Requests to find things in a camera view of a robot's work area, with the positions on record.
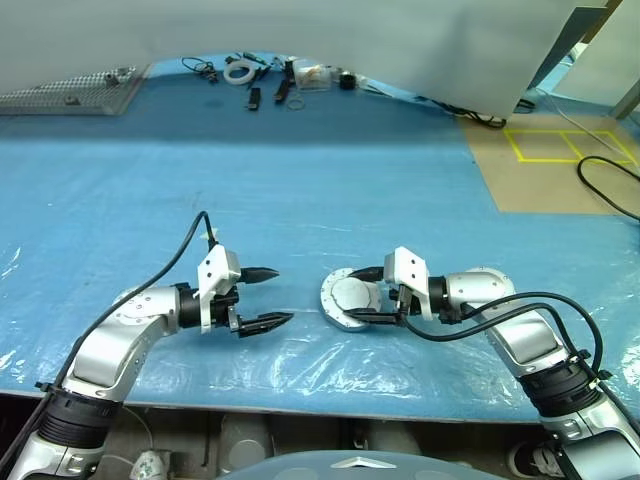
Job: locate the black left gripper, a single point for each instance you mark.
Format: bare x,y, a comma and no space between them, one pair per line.
225,312

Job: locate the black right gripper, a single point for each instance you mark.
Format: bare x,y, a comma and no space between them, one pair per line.
404,302

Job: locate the grey finned motor lid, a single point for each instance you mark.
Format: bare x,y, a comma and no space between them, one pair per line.
350,295

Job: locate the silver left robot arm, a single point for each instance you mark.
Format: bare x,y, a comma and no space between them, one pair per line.
120,330

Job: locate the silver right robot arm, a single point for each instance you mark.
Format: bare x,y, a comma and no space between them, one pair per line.
520,340

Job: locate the blue plastic table sheet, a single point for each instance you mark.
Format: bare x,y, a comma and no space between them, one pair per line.
320,190

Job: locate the grey rounded shape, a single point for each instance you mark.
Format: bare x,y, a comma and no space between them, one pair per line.
397,442
245,437

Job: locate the grey robot torso with emblem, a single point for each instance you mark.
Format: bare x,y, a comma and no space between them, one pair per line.
350,465

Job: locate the white green small device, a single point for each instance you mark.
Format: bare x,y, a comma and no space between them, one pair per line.
150,465

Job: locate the short black tool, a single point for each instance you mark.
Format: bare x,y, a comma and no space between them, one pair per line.
253,99

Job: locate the long black tool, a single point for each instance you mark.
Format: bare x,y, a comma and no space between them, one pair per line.
283,87

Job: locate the small black cylinder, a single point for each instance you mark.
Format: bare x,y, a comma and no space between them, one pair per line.
348,81

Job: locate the black tweezers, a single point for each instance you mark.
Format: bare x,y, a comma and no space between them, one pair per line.
260,77

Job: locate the clear plastic box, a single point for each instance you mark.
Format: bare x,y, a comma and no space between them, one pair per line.
312,76

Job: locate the white sneaker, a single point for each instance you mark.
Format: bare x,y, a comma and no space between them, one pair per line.
537,460

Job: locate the silver metal fixture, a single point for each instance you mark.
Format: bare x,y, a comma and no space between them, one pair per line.
120,75

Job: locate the white backdrop sheet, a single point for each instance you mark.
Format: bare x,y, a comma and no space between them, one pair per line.
300,30

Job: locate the perforated metal plate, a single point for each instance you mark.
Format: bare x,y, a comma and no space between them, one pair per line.
70,90

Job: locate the white board panel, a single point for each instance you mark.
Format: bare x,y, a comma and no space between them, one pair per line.
595,75

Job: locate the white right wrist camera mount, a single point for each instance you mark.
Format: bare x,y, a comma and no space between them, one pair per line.
407,265

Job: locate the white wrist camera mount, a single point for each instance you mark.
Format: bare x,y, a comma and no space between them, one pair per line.
407,265
217,265

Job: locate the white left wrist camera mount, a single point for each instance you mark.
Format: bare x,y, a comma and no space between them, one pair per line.
217,265

